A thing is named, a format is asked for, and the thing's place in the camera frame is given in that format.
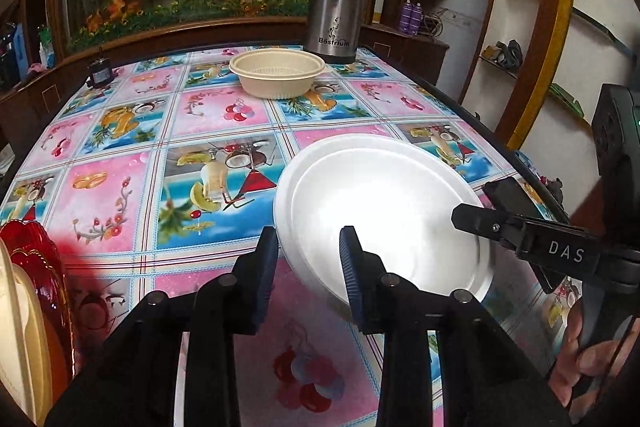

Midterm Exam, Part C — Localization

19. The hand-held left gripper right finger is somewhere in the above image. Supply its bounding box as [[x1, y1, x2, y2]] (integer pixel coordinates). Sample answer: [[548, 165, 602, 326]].
[[339, 227, 571, 427]]

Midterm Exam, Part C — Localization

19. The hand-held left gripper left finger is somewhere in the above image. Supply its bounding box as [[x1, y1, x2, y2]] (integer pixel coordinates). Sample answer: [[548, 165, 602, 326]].
[[45, 227, 279, 427]]

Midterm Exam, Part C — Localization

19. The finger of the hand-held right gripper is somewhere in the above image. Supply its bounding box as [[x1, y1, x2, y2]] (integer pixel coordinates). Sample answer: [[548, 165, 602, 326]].
[[451, 204, 601, 280]]

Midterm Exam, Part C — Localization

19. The large white foam plate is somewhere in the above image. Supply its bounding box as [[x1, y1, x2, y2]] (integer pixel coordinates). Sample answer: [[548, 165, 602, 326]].
[[273, 134, 493, 308]]

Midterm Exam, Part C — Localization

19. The cream plastic bowl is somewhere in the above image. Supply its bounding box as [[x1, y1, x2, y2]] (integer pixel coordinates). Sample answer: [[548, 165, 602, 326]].
[[229, 48, 327, 100]]

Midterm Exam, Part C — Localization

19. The cream plastic plate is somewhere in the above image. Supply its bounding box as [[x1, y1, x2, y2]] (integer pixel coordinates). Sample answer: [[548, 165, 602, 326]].
[[0, 237, 53, 427]]

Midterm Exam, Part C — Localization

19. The person's right hand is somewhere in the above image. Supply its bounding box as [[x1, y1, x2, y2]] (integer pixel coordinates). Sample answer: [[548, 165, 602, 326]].
[[550, 304, 636, 408]]

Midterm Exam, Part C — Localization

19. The printed fruit tablecloth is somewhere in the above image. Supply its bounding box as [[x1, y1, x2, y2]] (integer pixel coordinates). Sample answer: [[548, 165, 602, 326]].
[[0, 47, 586, 427]]

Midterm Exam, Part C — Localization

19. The dark cloth bundle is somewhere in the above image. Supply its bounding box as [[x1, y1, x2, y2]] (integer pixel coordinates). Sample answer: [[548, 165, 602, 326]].
[[482, 39, 523, 70]]

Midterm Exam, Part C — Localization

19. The wooden side cabinet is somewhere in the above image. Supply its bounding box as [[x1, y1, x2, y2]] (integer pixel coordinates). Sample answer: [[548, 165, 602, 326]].
[[360, 24, 451, 85]]

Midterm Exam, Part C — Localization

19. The small black motor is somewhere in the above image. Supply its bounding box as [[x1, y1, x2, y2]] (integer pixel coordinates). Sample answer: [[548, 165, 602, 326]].
[[87, 49, 115, 88]]

